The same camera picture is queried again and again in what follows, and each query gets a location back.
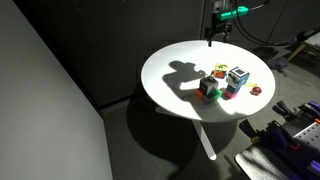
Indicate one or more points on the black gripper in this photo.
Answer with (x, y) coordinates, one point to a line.
(218, 27)

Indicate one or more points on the orange yellow toy cube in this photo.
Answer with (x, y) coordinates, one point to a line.
(220, 71)

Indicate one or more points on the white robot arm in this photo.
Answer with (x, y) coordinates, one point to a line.
(220, 6)

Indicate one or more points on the blue white toy cube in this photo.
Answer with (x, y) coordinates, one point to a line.
(236, 78)

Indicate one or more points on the black white toy cube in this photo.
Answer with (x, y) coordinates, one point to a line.
(207, 84)

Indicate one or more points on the yellow flat toy piece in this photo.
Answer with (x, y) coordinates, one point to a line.
(250, 84)

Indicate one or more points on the green orange toy cube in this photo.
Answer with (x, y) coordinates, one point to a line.
(211, 97)

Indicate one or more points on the pink toy cube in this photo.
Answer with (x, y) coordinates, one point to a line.
(229, 95)

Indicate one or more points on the red toy ball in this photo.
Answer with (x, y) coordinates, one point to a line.
(256, 91)

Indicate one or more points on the white round table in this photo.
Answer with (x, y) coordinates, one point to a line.
(172, 74)

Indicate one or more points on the dark bag on floor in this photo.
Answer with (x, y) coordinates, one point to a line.
(279, 64)

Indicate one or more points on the wooden table corner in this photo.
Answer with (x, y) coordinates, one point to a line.
(310, 44)

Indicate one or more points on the white table leg base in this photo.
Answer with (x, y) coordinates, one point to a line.
(210, 152)

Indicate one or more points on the black clamp right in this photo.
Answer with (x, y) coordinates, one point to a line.
(307, 111)

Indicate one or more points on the black purple clamp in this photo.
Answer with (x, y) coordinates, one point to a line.
(274, 136)

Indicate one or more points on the perforated metal breadboard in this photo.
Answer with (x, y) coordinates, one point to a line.
(310, 136)

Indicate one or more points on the grey partition panel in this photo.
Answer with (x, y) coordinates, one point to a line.
(48, 128)

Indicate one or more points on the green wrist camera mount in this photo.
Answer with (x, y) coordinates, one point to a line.
(240, 11)

